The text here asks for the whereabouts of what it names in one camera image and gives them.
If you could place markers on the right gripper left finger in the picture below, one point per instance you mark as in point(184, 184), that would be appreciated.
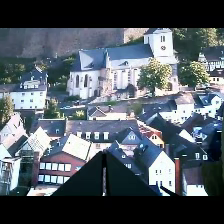
point(85, 180)

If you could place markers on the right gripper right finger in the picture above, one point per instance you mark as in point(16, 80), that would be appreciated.
point(128, 181)

